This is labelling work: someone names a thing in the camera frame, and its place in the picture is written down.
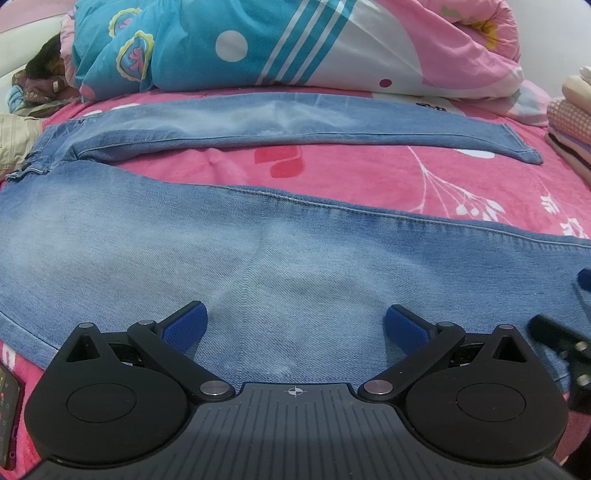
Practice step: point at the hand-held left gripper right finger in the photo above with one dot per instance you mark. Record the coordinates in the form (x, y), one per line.
(406, 327)

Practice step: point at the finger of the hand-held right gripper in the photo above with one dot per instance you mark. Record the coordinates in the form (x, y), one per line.
(554, 330)
(585, 279)

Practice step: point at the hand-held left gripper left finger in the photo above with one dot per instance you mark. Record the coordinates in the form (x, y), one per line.
(184, 327)

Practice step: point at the blue denim jeans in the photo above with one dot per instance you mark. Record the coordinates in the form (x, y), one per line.
(138, 230)

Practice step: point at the stack of folded clothes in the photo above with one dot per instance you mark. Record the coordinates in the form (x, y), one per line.
(570, 120)

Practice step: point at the pink floral bed sheet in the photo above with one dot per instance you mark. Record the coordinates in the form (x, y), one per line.
(351, 175)

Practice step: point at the black smartphone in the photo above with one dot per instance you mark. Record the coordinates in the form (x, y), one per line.
(8, 406)

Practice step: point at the beige cloth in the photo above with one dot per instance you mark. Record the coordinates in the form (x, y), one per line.
(18, 143)

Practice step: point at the rolled pink and blue quilt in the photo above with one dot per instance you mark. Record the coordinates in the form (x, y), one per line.
(231, 46)

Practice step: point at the white and pink headboard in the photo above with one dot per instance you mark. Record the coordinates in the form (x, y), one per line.
(18, 50)

